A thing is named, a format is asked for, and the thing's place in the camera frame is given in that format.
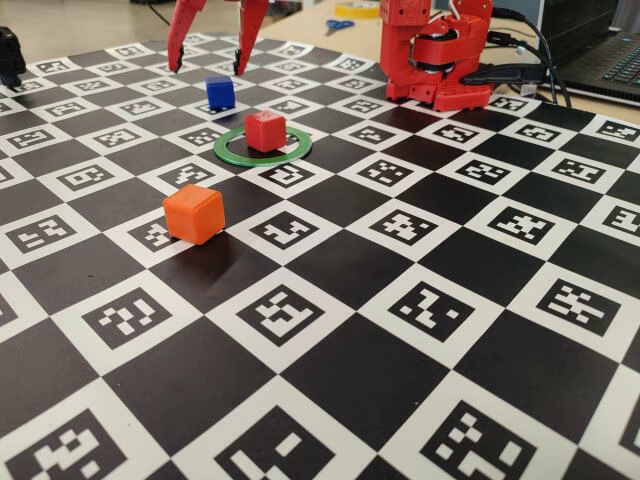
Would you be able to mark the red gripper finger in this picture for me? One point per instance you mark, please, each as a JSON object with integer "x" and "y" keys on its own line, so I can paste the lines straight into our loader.
{"x": 181, "y": 35}
{"x": 250, "y": 35}

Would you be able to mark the blue cube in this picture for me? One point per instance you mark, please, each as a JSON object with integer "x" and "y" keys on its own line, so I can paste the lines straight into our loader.
{"x": 220, "y": 92}

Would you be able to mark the black power adapter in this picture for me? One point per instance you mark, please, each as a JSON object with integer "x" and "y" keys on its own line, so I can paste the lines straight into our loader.
{"x": 505, "y": 74}

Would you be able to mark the black plastic stand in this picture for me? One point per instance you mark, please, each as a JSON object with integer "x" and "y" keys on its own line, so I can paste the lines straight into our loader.
{"x": 11, "y": 55}

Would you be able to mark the red robot arm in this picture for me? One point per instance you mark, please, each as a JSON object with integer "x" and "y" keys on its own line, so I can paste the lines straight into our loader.
{"x": 435, "y": 85}

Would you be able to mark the black white marker mat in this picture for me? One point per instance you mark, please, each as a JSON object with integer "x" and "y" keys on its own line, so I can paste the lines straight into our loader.
{"x": 350, "y": 375}

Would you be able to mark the black laptop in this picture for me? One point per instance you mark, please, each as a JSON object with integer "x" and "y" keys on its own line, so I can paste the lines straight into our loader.
{"x": 600, "y": 50}

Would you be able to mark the red cube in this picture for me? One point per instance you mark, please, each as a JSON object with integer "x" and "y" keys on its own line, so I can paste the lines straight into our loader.
{"x": 264, "y": 131}

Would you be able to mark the orange cube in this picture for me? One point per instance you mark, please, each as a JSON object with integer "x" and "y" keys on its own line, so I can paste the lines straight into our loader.
{"x": 192, "y": 215}

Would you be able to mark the yellow tape roll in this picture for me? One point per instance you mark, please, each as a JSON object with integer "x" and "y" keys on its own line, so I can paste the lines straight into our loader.
{"x": 357, "y": 9}

